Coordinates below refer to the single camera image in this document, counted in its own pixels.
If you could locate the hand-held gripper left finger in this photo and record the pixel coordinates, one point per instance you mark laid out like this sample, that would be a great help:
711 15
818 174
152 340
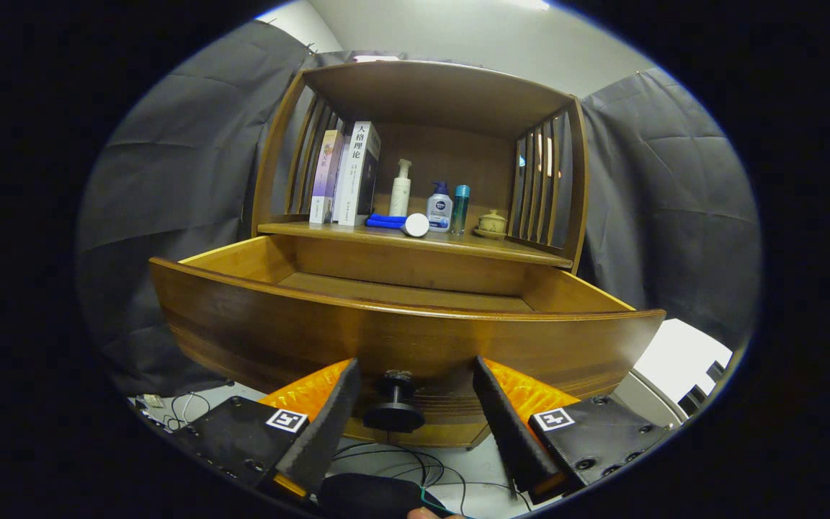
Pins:
325 432

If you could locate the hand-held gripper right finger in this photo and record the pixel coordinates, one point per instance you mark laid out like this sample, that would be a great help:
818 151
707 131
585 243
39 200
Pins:
512 432

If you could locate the black drawer knob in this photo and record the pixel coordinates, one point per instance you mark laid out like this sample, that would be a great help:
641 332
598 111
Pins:
395 407

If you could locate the wooden drawer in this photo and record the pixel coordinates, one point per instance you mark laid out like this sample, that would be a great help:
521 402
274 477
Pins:
386 339

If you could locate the white green cleanser tube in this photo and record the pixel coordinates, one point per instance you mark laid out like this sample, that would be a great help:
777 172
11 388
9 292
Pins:
416 225

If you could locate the wooden countertop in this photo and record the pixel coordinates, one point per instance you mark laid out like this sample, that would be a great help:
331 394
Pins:
472 244

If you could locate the wooden cabinet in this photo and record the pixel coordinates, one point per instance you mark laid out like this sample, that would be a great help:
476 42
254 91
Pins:
444 94

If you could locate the white side table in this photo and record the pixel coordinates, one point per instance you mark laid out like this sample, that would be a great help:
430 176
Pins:
674 360

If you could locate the small white floor adapter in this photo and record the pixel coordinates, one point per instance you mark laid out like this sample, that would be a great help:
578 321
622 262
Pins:
150 399

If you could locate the grey ribbed object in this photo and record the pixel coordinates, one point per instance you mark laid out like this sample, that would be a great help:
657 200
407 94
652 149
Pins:
699 393

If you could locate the beige lidded teacup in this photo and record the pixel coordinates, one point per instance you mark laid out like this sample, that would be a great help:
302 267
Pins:
491 223

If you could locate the blue folded towel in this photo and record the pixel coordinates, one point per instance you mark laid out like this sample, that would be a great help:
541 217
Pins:
385 221

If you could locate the teal bottle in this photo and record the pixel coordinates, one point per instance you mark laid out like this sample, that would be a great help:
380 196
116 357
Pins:
460 209

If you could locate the white bottle with blue cap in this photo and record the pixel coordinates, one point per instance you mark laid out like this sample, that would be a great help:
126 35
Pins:
440 209

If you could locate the white pump bottle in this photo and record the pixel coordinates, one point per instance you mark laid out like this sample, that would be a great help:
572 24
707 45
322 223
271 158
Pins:
400 191

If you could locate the purple book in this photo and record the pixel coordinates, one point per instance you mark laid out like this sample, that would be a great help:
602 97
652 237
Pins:
326 176

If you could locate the thick white book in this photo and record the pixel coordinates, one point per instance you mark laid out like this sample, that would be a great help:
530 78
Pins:
356 173

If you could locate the black backdrop cloth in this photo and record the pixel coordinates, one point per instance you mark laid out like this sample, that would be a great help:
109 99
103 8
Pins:
170 180

